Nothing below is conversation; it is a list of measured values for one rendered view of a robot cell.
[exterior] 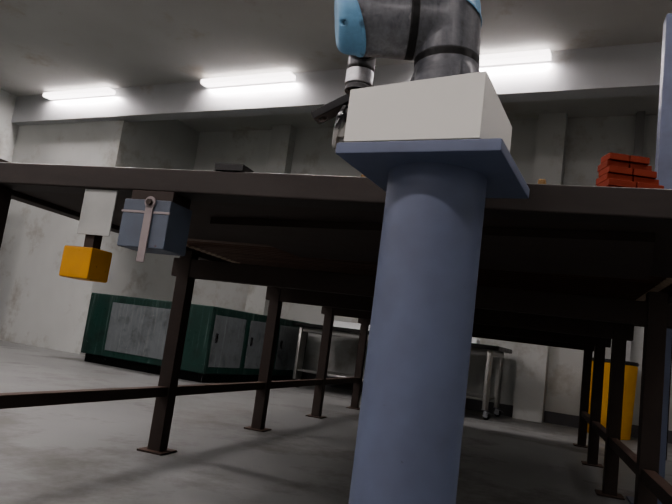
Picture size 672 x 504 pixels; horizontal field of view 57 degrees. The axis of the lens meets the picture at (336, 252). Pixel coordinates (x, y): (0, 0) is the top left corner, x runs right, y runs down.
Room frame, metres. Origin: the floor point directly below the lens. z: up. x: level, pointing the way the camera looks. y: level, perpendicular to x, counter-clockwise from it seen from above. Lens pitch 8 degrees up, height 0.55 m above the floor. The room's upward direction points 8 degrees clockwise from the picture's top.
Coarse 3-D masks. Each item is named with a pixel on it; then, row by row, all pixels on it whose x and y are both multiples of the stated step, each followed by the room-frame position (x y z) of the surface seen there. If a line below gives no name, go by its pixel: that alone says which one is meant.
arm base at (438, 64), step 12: (432, 48) 1.00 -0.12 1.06; (444, 48) 0.99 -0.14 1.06; (456, 48) 0.99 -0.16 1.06; (420, 60) 1.02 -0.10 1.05; (432, 60) 1.00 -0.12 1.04; (444, 60) 0.99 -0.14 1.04; (456, 60) 0.99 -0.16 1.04; (468, 60) 1.00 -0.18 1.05; (420, 72) 1.01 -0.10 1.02; (432, 72) 0.99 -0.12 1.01; (444, 72) 0.98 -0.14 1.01; (456, 72) 0.98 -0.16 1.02; (468, 72) 0.99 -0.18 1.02
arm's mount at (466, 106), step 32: (352, 96) 0.98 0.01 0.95; (384, 96) 0.95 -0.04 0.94; (416, 96) 0.93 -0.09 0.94; (448, 96) 0.90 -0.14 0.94; (480, 96) 0.88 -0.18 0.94; (352, 128) 0.97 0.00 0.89; (384, 128) 0.95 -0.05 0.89; (416, 128) 0.92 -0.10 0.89; (448, 128) 0.90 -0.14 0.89; (480, 128) 0.88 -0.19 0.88
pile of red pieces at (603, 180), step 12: (612, 156) 2.04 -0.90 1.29; (624, 156) 2.04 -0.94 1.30; (636, 156) 2.04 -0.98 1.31; (600, 168) 2.10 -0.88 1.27; (612, 168) 2.03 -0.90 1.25; (624, 168) 2.03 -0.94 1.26; (636, 168) 2.05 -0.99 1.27; (648, 168) 2.06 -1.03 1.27; (600, 180) 2.09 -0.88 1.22; (612, 180) 2.02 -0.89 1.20; (624, 180) 2.02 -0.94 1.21; (636, 180) 2.04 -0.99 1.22; (648, 180) 2.04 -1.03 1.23
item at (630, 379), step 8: (592, 360) 6.07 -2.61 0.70; (608, 360) 5.92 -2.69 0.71; (592, 368) 6.06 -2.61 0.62; (608, 368) 5.92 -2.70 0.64; (632, 368) 5.90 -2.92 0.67; (592, 376) 6.06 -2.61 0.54; (608, 376) 5.92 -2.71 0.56; (624, 376) 5.88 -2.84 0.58; (632, 376) 5.91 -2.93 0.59; (608, 384) 5.92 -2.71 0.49; (624, 384) 5.89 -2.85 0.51; (632, 384) 5.92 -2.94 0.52; (608, 392) 5.92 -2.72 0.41; (624, 392) 5.89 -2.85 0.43; (632, 392) 5.93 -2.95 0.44; (624, 400) 5.90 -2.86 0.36; (632, 400) 5.94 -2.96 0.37; (624, 408) 5.90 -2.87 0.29; (632, 408) 5.96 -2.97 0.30; (624, 416) 5.91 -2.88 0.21; (632, 416) 5.99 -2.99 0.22; (624, 424) 5.91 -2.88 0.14; (624, 432) 5.92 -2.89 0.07
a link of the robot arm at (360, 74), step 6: (354, 66) 1.55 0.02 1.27; (360, 66) 1.55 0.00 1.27; (348, 72) 1.57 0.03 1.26; (354, 72) 1.55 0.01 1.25; (360, 72) 1.55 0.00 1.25; (366, 72) 1.55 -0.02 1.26; (372, 72) 1.57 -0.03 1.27; (348, 78) 1.56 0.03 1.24; (354, 78) 1.55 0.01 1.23; (360, 78) 1.55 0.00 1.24; (366, 78) 1.55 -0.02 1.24; (372, 78) 1.57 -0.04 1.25; (372, 84) 1.58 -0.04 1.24
